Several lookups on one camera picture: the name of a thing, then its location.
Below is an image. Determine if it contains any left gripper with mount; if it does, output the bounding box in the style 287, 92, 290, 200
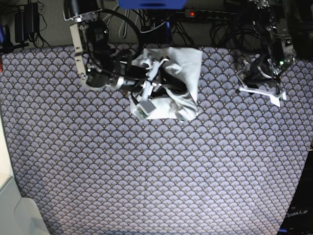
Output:
237, 85, 287, 107

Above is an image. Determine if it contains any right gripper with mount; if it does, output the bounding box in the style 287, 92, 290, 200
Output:
132, 57, 188, 121

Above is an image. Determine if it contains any white T-shirt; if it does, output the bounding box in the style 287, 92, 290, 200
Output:
129, 47, 203, 121

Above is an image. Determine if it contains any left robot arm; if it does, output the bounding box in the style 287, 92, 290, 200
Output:
237, 0, 296, 107

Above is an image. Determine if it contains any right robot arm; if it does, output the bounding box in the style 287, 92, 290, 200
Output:
63, 0, 187, 120

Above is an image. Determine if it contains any black power strip red light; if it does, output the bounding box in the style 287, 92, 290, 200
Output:
184, 9, 237, 21

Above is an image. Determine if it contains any blue box overhead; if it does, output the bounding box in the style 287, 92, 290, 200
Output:
119, 0, 187, 10

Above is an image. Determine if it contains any patterned grey table cloth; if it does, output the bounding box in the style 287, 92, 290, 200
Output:
0, 46, 313, 235

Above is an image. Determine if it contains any black power adapter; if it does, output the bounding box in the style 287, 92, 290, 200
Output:
14, 2, 40, 44

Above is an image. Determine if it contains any grey looped cable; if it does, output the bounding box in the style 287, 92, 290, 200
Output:
99, 0, 130, 39

